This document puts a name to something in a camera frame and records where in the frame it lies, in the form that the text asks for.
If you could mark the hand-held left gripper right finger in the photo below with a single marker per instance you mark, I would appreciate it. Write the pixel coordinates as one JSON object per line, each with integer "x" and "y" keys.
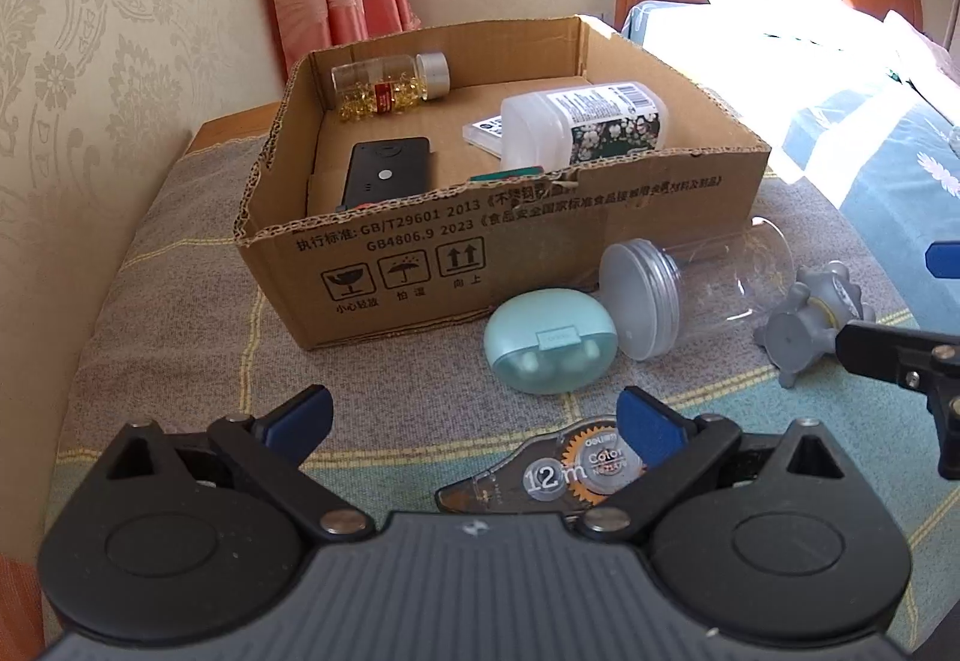
{"x": 649, "y": 428}

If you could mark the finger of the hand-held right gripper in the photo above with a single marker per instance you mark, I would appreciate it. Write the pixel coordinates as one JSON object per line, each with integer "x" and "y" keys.
{"x": 945, "y": 260}
{"x": 892, "y": 357}

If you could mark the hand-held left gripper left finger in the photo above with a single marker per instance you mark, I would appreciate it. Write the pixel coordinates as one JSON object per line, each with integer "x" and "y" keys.
{"x": 296, "y": 421}

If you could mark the grey toy figure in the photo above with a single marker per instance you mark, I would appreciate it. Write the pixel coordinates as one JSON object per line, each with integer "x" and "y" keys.
{"x": 802, "y": 331}

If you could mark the dark correction tape dispenser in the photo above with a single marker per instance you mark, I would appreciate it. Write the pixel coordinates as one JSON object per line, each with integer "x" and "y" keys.
{"x": 540, "y": 477}

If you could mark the brown cardboard box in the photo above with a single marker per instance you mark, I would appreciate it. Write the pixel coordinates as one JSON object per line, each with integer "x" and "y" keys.
{"x": 450, "y": 256}

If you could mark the black handheld device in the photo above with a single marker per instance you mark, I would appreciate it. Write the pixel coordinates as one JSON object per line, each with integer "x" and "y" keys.
{"x": 386, "y": 174}

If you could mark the white plastic bottle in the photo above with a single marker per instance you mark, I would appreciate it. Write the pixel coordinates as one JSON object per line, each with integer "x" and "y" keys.
{"x": 570, "y": 121}

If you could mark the clear plastic case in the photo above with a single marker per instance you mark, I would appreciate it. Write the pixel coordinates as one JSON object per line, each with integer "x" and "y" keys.
{"x": 484, "y": 132}

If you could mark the capsule bottle with silver cap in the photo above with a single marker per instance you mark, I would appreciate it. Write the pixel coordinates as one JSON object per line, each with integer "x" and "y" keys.
{"x": 382, "y": 87}

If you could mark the blue floral bed sheet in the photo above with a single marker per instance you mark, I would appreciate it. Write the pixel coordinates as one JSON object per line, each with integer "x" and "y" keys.
{"x": 885, "y": 181}

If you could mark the mint green earbud case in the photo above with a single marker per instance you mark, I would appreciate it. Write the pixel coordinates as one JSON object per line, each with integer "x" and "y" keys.
{"x": 547, "y": 338}

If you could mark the plaid blanket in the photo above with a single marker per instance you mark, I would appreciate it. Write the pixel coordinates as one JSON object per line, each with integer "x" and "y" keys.
{"x": 172, "y": 331}

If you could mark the clear plastic jar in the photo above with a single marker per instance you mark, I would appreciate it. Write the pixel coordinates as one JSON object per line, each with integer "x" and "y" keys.
{"x": 705, "y": 286}

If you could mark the green red flat object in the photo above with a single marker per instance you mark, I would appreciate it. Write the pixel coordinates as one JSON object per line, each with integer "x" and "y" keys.
{"x": 517, "y": 174}

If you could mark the wooden bedside table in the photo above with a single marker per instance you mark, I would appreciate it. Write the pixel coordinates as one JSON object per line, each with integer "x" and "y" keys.
{"x": 225, "y": 132}

